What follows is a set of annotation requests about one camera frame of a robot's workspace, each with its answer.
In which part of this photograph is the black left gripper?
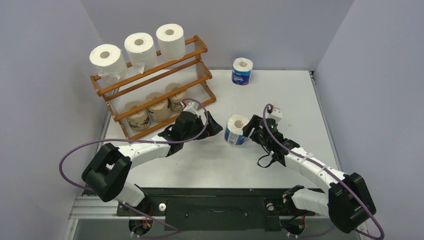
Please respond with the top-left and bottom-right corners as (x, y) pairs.
(182, 111), (222, 142)

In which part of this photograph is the brown roll black print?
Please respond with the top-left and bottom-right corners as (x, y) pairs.
(124, 100), (151, 132)

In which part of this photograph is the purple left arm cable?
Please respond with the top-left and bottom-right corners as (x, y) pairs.
(58, 97), (210, 239)

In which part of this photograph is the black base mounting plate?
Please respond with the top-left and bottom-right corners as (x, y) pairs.
(82, 187), (350, 232)

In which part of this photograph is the blue toilet roll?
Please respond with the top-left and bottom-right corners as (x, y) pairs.
(231, 57), (253, 86)
(224, 114), (249, 146)

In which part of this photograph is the brown roll with cartoon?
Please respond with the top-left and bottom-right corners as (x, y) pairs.
(165, 83), (189, 113)

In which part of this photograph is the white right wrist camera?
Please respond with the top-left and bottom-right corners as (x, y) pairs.
(266, 105), (283, 124)

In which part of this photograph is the brown roll plain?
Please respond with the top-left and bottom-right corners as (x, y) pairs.
(145, 92), (172, 123)

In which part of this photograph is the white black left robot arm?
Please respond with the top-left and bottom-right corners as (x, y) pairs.
(81, 111), (223, 215)

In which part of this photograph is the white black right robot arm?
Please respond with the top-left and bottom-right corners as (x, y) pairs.
(242, 115), (377, 233)

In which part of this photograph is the orange wooden tiered shelf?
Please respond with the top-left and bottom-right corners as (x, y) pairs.
(90, 35), (217, 140)

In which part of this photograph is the white toilet paper roll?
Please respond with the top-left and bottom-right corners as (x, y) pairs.
(156, 23), (186, 61)
(124, 32), (158, 74)
(89, 44), (128, 84)

